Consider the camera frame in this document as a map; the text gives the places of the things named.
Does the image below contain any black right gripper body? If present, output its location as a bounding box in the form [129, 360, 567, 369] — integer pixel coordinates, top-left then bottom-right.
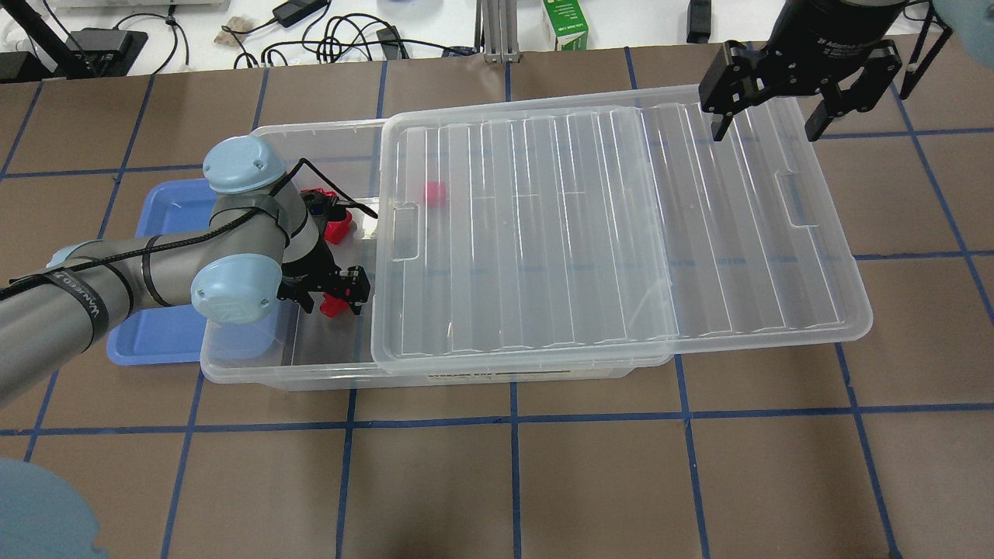
[698, 40, 902, 117]

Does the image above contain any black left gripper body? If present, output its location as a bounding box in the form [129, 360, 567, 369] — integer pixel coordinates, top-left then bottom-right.
[278, 241, 369, 314]

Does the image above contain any clear plastic box lid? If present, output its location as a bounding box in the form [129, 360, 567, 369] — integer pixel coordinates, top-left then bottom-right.
[370, 85, 873, 377]

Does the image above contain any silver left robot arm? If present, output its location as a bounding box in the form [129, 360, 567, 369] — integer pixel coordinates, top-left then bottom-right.
[1, 137, 377, 404]

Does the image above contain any clear plastic storage box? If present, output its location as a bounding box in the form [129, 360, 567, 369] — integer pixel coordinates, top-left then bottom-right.
[201, 111, 675, 391]

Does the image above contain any red block under lid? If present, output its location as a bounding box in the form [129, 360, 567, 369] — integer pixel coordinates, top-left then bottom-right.
[423, 181, 450, 208]

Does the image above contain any blue plastic tray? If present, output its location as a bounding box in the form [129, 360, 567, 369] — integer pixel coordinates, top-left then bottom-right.
[106, 180, 280, 366]

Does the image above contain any green white carton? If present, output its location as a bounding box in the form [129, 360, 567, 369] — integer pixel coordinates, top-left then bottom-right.
[540, 0, 590, 52]

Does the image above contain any black laptop charger brick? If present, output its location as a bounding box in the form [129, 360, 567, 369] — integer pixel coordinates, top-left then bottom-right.
[271, 0, 330, 28]

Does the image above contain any aluminium frame post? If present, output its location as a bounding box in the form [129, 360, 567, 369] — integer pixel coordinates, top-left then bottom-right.
[475, 0, 521, 64]

